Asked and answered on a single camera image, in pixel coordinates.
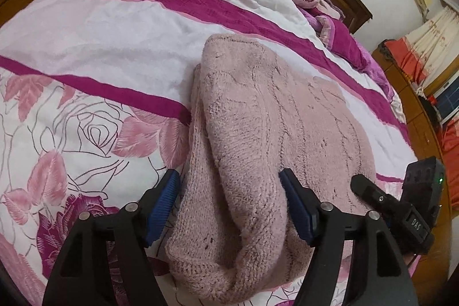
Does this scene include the pink knitted cardigan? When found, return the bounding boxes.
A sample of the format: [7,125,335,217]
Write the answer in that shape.
[166,35,376,305]

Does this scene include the wooden side cabinet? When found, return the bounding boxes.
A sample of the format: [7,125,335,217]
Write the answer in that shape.
[372,50,452,305]

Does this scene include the orange white curtain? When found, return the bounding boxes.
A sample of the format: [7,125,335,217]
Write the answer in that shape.
[384,6,458,90]

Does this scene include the pink floral bed cover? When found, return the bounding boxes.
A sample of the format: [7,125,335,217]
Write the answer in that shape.
[1,0,416,305]

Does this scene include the crumpled magenta blanket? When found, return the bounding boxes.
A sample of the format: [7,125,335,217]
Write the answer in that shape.
[171,0,395,103]

